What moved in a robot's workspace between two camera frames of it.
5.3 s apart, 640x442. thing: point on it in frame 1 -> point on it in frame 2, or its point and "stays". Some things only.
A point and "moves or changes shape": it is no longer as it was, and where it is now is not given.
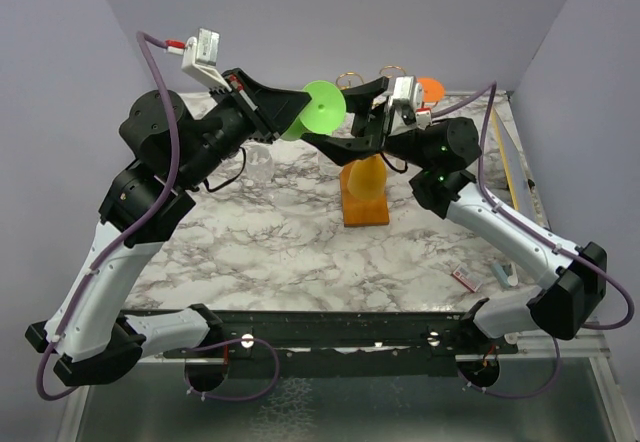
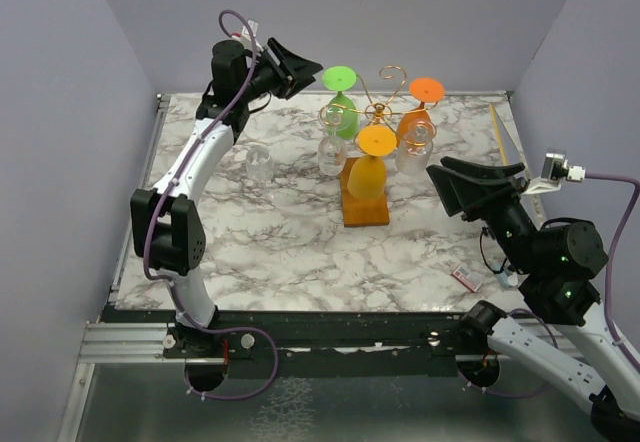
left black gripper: (267, 110) -> (290, 68)
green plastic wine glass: (325, 112) moves or changes shape
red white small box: (467, 279) stays
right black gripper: (369, 128) -> (456, 189)
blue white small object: (511, 278) stays
